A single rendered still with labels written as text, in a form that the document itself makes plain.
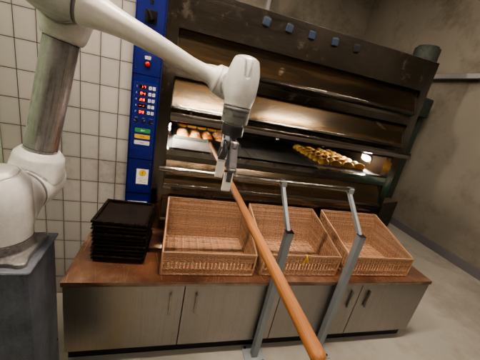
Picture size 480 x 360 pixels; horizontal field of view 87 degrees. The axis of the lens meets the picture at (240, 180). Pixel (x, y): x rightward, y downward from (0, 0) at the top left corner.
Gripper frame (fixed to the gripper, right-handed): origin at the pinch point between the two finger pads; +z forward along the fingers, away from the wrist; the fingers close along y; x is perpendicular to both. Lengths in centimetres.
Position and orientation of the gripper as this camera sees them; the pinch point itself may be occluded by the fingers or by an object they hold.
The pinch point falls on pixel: (221, 180)
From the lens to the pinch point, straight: 91.3
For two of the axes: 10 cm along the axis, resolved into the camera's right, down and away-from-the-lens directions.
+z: -2.2, 9.3, 3.0
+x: 9.4, 1.2, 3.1
